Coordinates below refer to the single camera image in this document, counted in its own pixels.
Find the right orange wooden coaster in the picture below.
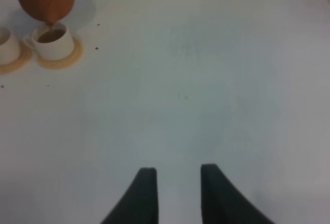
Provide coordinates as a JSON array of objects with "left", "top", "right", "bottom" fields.
[{"left": 37, "top": 38, "right": 84, "bottom": 70}]

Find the white teacup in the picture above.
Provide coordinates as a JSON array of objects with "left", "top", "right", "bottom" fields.
[
  {"left": 0, "top": 27, "right": 21, "bottom": 65},
  {"left": 22, "top": 23, "right": 75, "bottom": 61}
]

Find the orange wooden coaster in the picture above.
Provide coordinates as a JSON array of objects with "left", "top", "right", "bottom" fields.
[
  {"left": 37, "top": 38, "right": 84, "bottom": 70},
  {"left": 1, "top": 46, "right": 32, "bottom": 75}
]

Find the right white teacup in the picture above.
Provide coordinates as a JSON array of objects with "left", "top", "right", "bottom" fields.
[{"left": 22, "top": 23, "right": 75, "bottom": 61}]

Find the left orange wooden coaster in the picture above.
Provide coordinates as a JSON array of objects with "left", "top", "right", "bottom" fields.
[{"left": 1, "top": 46, "right": 32, "bottom": 75}]

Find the left white teacup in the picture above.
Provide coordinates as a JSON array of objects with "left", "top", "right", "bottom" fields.
[{"left": 0, "top": 27, "right": 21, "bottom": 65}]

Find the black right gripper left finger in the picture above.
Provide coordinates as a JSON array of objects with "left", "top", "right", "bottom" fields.
[{"left": 102, "top": 168, "right": 157, "bottom": 224}]

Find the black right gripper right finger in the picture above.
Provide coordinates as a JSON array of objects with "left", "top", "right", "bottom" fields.
[{"left": 201, "top": 164, "right": 273, "bottom": 224}]

